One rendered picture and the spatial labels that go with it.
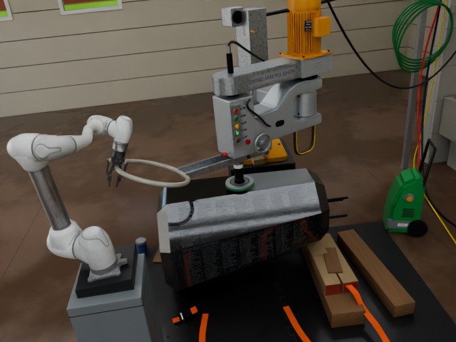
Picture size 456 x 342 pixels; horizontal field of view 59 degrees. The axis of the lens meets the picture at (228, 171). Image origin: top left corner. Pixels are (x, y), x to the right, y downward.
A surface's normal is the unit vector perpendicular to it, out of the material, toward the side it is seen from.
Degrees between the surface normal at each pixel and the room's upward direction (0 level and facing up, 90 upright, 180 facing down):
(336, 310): 0
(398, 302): 0
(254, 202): 45
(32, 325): 0
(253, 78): 90
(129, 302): 90
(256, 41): 90
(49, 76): 90
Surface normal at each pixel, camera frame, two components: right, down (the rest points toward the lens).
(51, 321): -0.08, -0.90
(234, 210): 0.04, -0.33
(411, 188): -0.19, 0.44
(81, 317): 0.14, 0.43
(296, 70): 0.55, 0.33
